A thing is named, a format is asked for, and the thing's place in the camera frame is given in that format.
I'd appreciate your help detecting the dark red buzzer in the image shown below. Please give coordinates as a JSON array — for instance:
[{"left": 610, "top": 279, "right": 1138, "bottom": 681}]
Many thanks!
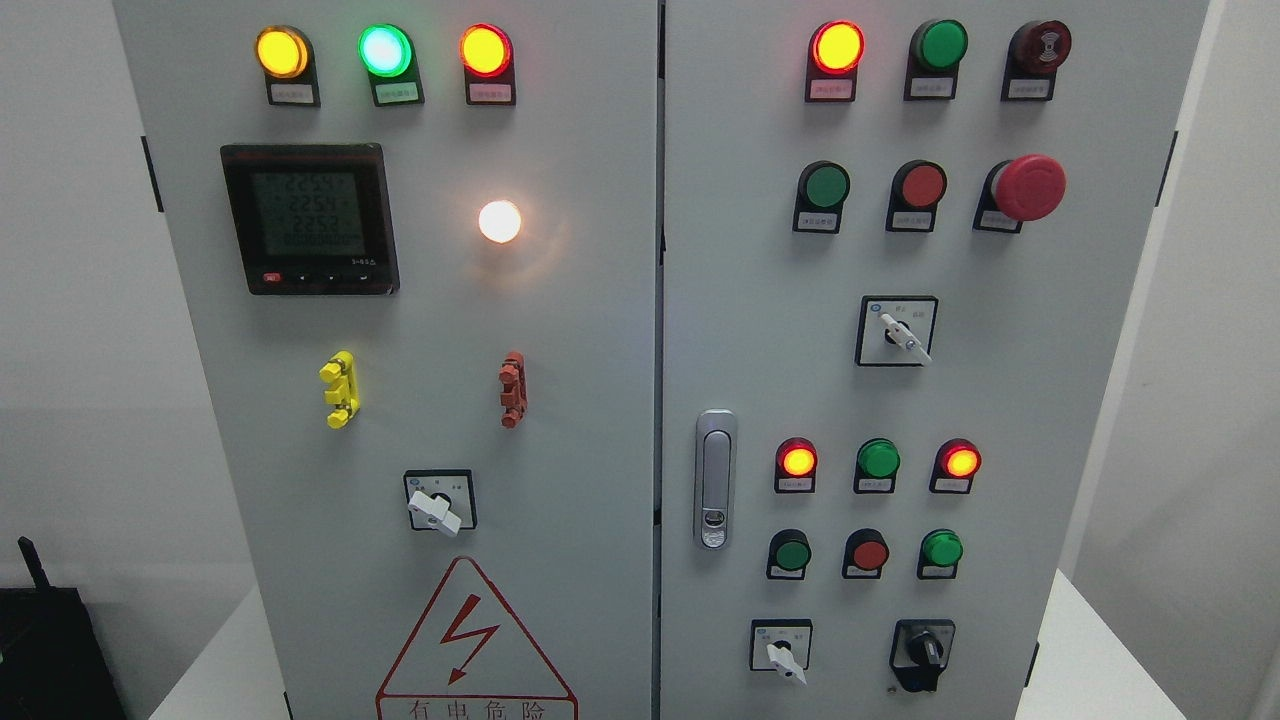
[{"left": 1001, "top": 20, "right": 1073, "bottom": 102}]

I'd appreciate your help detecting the red push button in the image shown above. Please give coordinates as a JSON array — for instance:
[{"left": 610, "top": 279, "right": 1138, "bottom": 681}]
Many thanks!
[
  {"left": 884, "top": 159, "right": 948, "bottom": 233},
  {"left": 841, "top": 528, "right": 890, "bottom": 580}
]

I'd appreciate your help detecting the grey left cabinet door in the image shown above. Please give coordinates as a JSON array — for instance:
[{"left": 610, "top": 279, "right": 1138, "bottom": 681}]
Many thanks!
[{"left": 115, "top": 1, "right": 659, "bottom": 719}]

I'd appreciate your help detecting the red lamp lower right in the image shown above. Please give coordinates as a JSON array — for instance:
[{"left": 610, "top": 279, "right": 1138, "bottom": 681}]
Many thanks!
[{"left": 929, "top": 438, "right": 982, "bottom": 495}]

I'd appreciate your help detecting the grey cabinet door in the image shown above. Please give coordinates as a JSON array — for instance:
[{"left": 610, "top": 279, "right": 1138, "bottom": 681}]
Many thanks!
[
  {"left": 115, "top": 1, "right": 659, "bottom": 719},
  {"left": 659, "top": 1, "right": 1208, "bottom": 719}
]

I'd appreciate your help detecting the white-handled left selector switch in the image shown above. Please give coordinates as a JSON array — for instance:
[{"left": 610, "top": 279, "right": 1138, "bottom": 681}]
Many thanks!
[{"left": 402, "top": 469, "right": 477, "bottom": 538}]

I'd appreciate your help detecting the red lit lamp lower left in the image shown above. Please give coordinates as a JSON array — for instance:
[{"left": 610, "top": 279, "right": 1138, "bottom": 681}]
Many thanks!
[{"left": 774, "top": 437, "right": 818, "bottom": 495}]

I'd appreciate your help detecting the green push button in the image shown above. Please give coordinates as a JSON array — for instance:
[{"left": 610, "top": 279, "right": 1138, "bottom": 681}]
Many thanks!
[
  {"left": 765, "top": 528, "right": 812, "bottom": 580},
  {"left": 792, "top": 160, "right": 850, "bottom": 234}
]

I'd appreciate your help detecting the yellow indicator lamp top left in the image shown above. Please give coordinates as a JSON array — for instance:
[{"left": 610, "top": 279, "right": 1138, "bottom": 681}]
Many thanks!
[{"left": 255, "top": 26, "right": 321, "bottom": 108}]

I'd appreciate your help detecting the white-handled lower selector switch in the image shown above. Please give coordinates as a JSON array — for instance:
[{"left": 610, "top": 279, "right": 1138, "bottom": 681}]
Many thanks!
[{"left": 749, "top": 618, "right": 814, "bottom": 685}]

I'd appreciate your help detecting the red push button lower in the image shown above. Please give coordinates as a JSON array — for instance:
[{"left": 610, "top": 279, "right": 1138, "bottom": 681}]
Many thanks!
[{"left": 841, "top": 528, "right": 890, "bottom": 580}]

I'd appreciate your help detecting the white glowing indicator lamp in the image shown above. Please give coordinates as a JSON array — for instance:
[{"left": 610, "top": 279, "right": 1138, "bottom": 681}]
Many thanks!
[{"left": 477, "top": 200, "right": 524, "bottom": 243}]

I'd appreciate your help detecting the red emergency stop mushroom button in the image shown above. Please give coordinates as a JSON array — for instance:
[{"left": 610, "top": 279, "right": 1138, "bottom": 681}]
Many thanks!
[{"left": 972, "top": 154, "right": 1068, "bottom": 234}]

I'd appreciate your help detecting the white-handled selector switch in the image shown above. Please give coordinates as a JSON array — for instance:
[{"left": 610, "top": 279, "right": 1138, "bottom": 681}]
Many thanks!
[
  {"left": 749, "top": 618, "right": 814, "bottom": 685},
  {"left": 402, "top": 469, "right": 477, "bottom": 538},
  {"left": 855, "top": 295, "right": 940, "bottom": 366}
]

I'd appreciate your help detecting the red push button upper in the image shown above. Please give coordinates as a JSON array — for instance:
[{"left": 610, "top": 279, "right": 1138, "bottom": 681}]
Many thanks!
[{"left": 884, "top": 159, "right": 948, "bottom": 233}]

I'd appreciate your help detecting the silver door lock handle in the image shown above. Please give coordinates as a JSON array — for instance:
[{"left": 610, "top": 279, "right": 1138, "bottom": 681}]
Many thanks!
[{"left": 694, "top": 409, "right": 739, "bottom": 550}]

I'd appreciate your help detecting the green indicator lamp top right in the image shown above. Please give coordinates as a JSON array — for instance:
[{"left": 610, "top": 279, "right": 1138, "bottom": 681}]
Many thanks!
[{"left": 902, "top": 19, "right": 969, "bottom": 102}]

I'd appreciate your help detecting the green lamp lower middle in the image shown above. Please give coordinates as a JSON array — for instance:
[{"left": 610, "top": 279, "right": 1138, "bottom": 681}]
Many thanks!
[{"left": 852, "top": 437, "right": 901, "bottom": 495}]

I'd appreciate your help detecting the black device with antenna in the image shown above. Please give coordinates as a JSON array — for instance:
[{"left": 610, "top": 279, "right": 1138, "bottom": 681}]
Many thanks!
[{"left": 1, "top": 536, "right": 125, "bottom": 719}]

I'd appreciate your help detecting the green lamp bottom right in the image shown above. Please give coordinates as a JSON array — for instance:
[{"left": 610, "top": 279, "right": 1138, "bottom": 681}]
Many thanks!
[{"left": 916, "top": 528, "right": 965, "bottom": 580}]

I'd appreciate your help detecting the red lightning warning sticker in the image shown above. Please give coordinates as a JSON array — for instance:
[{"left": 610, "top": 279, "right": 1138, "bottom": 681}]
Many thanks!
[{"left": 375, "top": 556, "right": 579, "bottom": 719}]

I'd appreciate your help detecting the black digital power meter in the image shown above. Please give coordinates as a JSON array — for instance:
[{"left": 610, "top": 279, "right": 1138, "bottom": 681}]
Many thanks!
[{"left": 220, "top": 143, "right": 401, "bottom": 296}]

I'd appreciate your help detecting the black knob rotary switch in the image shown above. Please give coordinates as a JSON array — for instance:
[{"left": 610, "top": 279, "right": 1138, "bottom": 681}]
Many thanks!
[{"left": 890, "top": 619, "right": 956, "bottom": 693}]

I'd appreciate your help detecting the yellow terminal connector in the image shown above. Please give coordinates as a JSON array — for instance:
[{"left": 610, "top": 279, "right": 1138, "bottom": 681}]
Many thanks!
[{"left": 317, "top": 350, "right": 361, "bottom": 430}]

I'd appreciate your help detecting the green lit indicator lamp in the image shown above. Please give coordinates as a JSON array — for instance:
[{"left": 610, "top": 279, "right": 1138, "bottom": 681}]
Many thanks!
[{"left": 357, "top": 23, "right": 425, "bottom": 108}]

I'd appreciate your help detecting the grey right cabinet door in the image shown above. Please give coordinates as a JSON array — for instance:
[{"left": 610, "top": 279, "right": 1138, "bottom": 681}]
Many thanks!
[{"left": 659, "top": 1, "right": 1208, "bottom": 719}]

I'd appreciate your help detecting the red terminal connector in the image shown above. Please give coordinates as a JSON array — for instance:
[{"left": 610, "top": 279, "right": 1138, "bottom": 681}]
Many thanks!
[{"left": 498, "top": 351, "right": 529, "bottom": 429}]

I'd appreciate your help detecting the white-handled upper selector switch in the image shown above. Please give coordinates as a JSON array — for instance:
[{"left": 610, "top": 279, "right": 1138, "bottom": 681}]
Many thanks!
[{"left": 855, "top": 295, "right": 940, "bottom": 366}]

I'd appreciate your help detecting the red lit lamp right door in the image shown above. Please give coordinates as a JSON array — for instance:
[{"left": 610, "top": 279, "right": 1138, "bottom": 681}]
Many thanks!
[{"left": 805, "top": 19, "right": 865, "bottom": 104}]

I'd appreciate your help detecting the green push button upper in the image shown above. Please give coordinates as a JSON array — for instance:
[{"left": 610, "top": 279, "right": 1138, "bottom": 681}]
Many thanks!
[{"left": 792, "top": 160, "right": 850, "bottom": 234}]

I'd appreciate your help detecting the red-ringed yellow indicator lamp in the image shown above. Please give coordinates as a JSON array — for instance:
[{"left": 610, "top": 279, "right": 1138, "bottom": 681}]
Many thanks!
[{"left": 460, "top": 23, "right": 517, "bottom": 106}]

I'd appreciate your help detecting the green push button lower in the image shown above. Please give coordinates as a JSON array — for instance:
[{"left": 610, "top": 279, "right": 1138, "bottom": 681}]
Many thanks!
[{"left": 765, "top": 528, "right": 812, "bottom": 580}]

